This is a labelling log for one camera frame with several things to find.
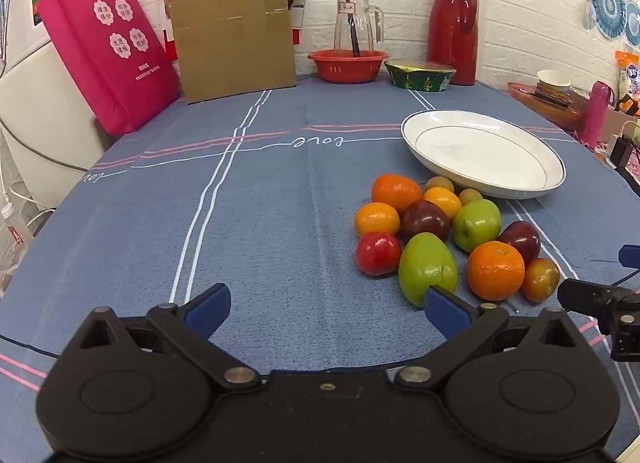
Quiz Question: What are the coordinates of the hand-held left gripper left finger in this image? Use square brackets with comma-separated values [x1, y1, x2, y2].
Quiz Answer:
[75, 283, 263, 392]

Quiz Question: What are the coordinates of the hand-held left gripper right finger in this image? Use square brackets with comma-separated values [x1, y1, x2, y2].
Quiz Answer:
[392, 285, 584, 391]

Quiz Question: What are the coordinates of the red yellow plum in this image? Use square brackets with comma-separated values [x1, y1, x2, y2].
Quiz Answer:
[521, 257, 561, 303]

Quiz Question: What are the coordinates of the large orange with stem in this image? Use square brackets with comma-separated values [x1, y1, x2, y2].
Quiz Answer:
[467, 240, 526, 302]

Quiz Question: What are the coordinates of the dark plum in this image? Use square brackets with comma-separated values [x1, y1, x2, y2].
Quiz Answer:
[400, 200, 452, 243]
[496, 220, 542, 266]

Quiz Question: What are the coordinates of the small bright red apple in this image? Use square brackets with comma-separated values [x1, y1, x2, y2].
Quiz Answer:
[355, 232, 403, 277]

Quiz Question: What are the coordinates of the round green apple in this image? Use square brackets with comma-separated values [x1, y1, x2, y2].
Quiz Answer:
[452, 198, 502, 253]

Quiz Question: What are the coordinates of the small orange mandarin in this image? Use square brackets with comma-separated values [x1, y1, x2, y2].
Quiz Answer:
[355, 202, 401, 239]

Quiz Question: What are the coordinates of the white plate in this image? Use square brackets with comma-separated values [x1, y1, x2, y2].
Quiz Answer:
[401, 110, 567, 200]

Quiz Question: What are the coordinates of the blue checked tablecloth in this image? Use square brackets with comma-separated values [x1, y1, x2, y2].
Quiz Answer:
[0, 76, 640, 463]

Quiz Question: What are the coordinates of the black power adapter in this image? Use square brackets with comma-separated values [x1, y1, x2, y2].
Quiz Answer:
[611, 136, 633, 166]

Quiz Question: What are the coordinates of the yellow orange citrus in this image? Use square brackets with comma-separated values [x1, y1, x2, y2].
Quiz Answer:
[423, 187, 463, 221]

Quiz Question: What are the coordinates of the deep orange tangerine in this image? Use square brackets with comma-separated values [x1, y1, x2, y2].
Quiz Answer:
[371, 174, 423, 214]

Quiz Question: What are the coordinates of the pink bottle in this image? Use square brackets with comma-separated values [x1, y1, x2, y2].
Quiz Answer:
[580, 82, 613, 148]

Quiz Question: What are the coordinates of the red tray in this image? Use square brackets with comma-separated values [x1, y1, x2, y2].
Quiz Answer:
[506, 80, 591, 131]

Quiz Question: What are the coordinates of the orange snack packet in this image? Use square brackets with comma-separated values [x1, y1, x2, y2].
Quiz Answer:
[614, 50, 640, 104]

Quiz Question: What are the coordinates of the white paper cup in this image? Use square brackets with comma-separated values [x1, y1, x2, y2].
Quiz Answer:
[537, 69, 572, 93]

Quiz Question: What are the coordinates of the clear plastic bottle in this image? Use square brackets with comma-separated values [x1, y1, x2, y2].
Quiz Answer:
[0, 203, 33, 264]

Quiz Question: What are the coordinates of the green patterned bowl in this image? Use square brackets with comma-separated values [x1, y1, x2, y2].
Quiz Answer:
[384, 60, 457, 92]

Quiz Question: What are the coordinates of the white appliance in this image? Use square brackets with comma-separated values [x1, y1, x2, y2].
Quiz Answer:
[0, 0, 108, 204]

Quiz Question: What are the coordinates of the cardboard box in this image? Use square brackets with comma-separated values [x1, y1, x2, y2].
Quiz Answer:
[165, 0, 298, 105]

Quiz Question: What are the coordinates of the red plastic basket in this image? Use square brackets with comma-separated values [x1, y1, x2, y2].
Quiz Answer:
[307, 49, 389, 84]

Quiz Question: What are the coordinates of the pink tote bag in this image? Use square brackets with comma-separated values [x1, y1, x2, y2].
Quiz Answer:
[37, 0, 182, 136]

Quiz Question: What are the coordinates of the red thermos jug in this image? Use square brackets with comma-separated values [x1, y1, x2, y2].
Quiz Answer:
[426, 0, 479, 87]

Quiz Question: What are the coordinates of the glass pitcher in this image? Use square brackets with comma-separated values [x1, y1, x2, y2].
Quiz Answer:
[334, 0, 385, 56]

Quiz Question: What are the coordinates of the black stirring stick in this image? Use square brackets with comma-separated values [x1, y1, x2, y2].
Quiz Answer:
[342, 0, 362, 58]

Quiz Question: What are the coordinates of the large blue wall plate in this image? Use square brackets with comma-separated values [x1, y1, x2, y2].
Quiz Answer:
[590, 0, 627, 39]

